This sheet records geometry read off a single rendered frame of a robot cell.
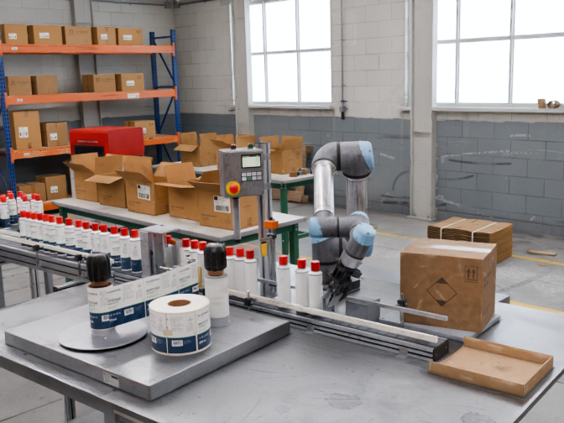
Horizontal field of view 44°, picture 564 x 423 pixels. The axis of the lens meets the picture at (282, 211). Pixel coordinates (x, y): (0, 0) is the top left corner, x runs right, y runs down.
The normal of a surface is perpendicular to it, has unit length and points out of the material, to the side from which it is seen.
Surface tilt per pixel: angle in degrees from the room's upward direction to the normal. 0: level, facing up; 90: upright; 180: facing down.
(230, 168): 90
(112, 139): 90
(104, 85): 91
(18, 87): 90
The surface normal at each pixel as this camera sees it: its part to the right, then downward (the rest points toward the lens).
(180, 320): 0.22, 0.18
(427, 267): -0.47, 0.18
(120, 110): 0.71, 0.11
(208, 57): -0.70, 0.15
